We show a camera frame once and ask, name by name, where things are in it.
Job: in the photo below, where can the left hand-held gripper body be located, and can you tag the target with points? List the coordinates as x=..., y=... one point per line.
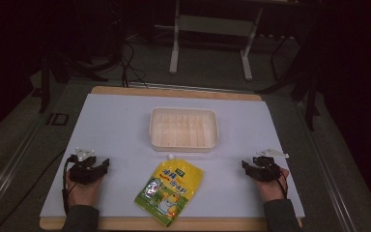
x=81, y=170

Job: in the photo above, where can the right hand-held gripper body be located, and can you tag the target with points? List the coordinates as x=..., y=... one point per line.
x=268, y=169

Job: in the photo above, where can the yellow green spout pouch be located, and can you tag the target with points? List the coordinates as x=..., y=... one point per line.
x=170, y=190

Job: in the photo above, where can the white plastic tray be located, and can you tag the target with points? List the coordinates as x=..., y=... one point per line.
x=183, y=129

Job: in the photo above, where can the person's right hand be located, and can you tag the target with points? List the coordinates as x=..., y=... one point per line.
x=271, y=190

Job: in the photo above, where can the person's left hand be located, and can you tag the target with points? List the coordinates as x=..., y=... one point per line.
x=84, y=192

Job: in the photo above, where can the white table mat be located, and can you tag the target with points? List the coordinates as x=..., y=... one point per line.
x=116, y=129

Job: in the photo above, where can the black floor plate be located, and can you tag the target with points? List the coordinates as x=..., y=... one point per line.
x=57, y=119

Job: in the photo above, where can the wooden table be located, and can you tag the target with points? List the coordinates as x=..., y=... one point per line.
x=174, y=223

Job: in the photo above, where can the dark metal stand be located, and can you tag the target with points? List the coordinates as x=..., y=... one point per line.
x=306, y=80
x=61, y=71

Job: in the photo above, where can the metal floor rail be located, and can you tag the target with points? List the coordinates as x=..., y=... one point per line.
x=9, y=167
x=330, y=174

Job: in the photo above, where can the white metal table frame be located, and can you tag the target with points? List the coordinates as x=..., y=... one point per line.
x=212, y=25

